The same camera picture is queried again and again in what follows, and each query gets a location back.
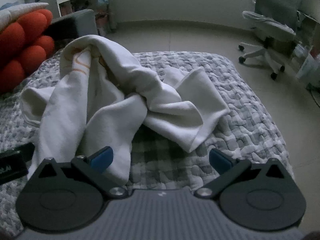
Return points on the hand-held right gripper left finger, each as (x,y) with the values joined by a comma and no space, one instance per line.
(102,159)

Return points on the cardboard box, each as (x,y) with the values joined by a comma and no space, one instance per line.
(308,30)

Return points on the grey checked blanket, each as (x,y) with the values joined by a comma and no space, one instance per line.
(237,120)

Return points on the white plastic bag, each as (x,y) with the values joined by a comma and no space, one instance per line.
(308,70)

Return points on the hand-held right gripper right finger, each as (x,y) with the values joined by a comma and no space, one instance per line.
(219,160)

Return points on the dark grey sofa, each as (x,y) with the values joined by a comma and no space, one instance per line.
(85,21)

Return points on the beige pillow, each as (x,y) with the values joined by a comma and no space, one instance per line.
(17,11)

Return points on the white printed t-shirt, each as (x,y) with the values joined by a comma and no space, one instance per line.
(112,100)

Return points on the white office chair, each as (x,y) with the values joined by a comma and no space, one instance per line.
(275,27)

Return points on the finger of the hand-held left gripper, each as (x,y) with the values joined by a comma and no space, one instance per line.
(25,150)

